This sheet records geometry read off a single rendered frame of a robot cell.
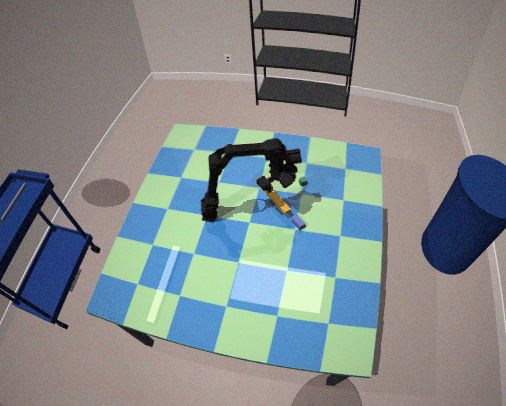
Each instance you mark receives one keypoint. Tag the orange long bar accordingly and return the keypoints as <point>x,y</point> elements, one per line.
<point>278,201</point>

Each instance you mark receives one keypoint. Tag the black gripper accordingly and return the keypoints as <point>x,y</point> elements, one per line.
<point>265,183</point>

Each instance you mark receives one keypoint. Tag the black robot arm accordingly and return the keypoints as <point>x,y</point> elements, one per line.
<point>273,150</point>

